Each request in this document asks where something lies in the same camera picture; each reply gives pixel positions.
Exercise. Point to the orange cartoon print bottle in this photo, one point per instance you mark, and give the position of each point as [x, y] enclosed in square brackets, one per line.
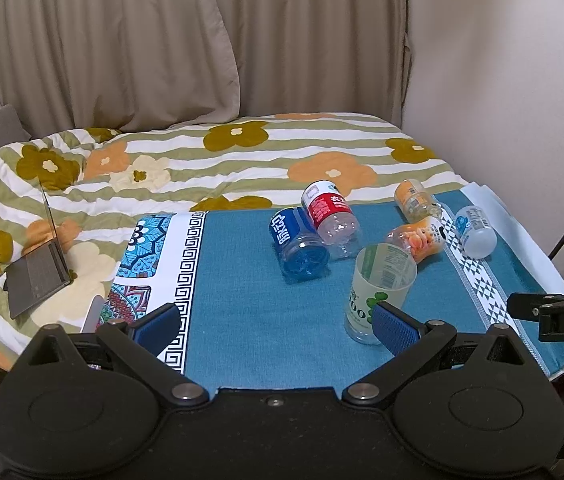
[419, 240]

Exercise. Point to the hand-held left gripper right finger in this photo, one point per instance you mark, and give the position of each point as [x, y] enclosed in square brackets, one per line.
[395, 328]

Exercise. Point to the white and blue label bottle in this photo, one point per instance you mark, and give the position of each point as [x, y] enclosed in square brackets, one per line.
[475, 232]

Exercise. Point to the translucent cup with green print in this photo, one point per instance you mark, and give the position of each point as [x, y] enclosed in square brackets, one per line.
[381, 280]

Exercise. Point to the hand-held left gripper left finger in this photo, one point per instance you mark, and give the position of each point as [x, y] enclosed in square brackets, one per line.
[156, 326]

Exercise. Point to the grey laptop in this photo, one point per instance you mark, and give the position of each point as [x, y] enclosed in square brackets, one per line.
[39, 272]

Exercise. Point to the silver flat device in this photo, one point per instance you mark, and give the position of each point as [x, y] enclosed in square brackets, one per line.
[93, 314]

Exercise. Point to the blue label plastic bottle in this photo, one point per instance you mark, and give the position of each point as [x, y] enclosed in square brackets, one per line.
[298, 247]

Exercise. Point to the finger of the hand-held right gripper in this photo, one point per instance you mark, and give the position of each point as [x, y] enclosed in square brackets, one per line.
[529, 306]

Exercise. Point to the small orange label bottle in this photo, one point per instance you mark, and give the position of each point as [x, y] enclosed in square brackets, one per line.
[414, 199]

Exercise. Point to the blue patterned tablecloth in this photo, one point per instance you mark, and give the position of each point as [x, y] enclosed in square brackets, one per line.
[257, 285]

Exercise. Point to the beige curtain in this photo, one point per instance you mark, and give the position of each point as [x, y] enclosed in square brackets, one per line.
[162, 40]

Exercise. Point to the red label plastic bottle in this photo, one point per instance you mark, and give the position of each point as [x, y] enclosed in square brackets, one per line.
[331, 217]

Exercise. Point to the striped floral blanket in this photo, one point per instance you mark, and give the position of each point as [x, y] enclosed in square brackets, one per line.
[242, 160]

